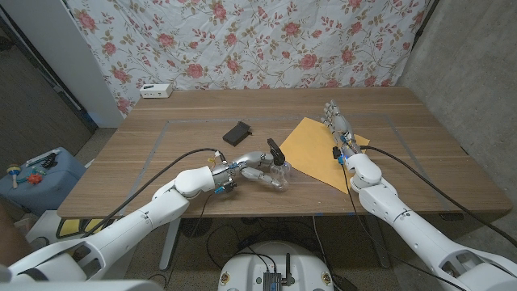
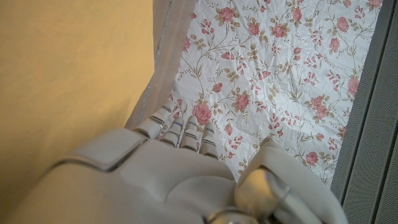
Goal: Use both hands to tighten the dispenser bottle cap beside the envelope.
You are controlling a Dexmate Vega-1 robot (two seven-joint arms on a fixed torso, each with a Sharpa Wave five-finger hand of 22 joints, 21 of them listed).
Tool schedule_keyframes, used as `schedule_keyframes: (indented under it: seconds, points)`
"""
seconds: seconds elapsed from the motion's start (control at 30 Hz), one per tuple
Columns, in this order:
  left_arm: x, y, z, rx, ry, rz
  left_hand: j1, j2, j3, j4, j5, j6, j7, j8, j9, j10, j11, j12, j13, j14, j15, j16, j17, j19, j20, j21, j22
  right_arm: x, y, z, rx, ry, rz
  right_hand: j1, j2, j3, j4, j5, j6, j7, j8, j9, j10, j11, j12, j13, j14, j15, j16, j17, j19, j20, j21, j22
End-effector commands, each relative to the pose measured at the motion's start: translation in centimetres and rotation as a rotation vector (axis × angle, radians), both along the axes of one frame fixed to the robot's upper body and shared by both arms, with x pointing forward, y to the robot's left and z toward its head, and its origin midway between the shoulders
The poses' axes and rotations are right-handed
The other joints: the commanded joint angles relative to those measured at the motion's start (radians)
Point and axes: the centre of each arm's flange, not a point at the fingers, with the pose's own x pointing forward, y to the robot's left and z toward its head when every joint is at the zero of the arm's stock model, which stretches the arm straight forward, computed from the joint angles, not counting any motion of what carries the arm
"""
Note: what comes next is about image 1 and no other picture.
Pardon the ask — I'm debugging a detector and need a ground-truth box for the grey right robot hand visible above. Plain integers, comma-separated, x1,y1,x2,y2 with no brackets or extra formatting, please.
321,99,361,165

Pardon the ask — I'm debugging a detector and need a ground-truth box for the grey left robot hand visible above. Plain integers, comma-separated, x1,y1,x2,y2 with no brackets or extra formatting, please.
209,150,289,195

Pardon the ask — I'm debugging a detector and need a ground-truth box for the clear plastic dispenser bottle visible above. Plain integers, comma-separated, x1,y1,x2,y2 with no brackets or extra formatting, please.
268,160,293,191

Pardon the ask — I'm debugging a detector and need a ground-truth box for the yellow paper envelope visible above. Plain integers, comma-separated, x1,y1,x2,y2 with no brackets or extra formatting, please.
278,116,371,195

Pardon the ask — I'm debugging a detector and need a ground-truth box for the small black wallet case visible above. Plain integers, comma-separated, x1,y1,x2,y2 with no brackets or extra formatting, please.
222,120,254,147

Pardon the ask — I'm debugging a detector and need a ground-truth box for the black round floor disc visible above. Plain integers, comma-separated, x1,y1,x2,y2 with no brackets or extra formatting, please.
180,217,213,239

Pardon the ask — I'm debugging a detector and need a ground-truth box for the white robot torso base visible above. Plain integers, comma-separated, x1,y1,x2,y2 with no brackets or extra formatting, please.
216,241,335,291

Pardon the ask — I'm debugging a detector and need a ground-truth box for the floral rose backdrop cloth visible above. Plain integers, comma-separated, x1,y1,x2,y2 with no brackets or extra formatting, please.
66,0,431,118

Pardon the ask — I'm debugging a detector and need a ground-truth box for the white power strip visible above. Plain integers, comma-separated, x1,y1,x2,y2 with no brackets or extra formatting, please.
139,83,174,99

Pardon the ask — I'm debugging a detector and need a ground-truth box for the white table leg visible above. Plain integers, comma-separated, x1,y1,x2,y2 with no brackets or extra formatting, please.
158,217,182,271

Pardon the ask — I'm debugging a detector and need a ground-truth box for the grey table leg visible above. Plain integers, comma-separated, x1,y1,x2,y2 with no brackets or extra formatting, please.
363,213,392,270

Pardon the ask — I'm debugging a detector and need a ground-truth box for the black backdrop pole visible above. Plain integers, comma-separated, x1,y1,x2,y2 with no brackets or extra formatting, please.
411,0,441,40

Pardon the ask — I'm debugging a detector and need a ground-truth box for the yellow and black sign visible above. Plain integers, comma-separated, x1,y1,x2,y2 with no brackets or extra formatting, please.
56,217,106,239

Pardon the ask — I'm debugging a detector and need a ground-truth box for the black toy piece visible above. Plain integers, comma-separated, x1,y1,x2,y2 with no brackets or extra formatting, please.
41,152,58,170

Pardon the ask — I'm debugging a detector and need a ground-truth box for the blue storage box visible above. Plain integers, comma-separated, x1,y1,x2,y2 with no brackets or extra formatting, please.
0,146,86,217

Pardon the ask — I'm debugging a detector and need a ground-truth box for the white flat tool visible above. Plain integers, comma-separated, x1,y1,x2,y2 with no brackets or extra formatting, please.
25,148,61,167

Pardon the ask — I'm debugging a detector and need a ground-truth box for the white cabinet panel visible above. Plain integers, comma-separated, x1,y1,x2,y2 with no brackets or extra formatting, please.
0,0,124,129

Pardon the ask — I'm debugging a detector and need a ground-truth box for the white robot torso rim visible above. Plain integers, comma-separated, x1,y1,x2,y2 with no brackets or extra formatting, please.
0,279,165,291

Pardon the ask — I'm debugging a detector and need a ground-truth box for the yellow and blue maraca toy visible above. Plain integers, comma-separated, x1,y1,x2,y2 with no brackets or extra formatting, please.
6,163,22,190

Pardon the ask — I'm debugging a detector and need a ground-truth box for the black floor cable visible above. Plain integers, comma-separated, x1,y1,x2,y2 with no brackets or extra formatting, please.
204,222,292,270

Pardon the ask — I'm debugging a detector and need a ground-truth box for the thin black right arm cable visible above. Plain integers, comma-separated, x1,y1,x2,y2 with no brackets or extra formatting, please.
338,161,469,291

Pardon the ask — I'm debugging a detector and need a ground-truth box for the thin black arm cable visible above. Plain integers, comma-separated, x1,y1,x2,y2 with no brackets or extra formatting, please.
338,161,469,291
164,192,216,291

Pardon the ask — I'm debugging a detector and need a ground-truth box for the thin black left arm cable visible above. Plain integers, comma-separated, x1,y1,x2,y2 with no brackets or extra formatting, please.
164,192,216,291

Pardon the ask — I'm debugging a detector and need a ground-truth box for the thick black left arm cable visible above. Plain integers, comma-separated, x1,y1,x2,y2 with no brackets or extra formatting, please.
82,146,228,239

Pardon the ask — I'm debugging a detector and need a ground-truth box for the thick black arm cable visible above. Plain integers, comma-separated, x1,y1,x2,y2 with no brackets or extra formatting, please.
359,145,517,248
82,146,228,239

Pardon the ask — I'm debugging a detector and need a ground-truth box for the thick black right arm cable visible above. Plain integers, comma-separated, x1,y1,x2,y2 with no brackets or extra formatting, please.
359,145,517,248

